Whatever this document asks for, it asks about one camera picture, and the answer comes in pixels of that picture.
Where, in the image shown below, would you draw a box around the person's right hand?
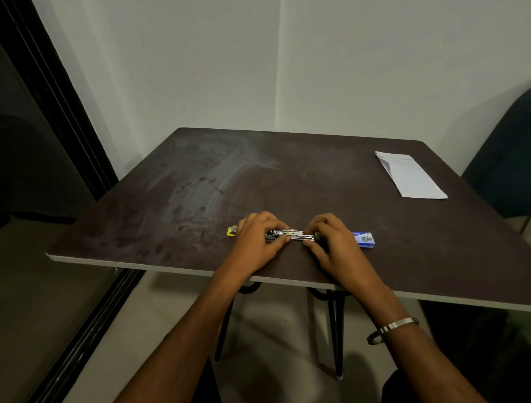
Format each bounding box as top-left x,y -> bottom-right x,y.
301,213 -> 386,292

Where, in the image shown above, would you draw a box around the person's left hand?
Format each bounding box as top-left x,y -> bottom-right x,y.
223,210 -> 292,280

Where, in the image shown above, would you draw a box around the blue staples box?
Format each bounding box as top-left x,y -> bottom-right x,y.
351,231 -> 376,249

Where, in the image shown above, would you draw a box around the yellow and silver stapler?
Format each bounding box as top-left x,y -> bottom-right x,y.
227,225 -> 321,243

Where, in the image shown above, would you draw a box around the white papers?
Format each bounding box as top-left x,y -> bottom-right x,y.
374,151 -> 449,200

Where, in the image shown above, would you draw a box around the person's left forearm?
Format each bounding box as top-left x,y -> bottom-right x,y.
114,265 -> 252,403

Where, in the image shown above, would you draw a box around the person's right forearm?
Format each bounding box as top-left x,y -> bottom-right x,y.
356,284 -> 487,403

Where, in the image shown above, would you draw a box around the black metal table leg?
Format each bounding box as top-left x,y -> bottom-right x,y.
308,288 -> 352,381
213,282 -> 263,363

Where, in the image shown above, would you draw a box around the dark green sofa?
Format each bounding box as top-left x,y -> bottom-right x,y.
419,87 -> 531,403

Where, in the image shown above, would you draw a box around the silver bracelet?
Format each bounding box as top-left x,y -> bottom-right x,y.
366,317 -> 420,346

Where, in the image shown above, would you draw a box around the black sliding door frame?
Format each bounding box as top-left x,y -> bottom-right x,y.
0,0 -> 145,403

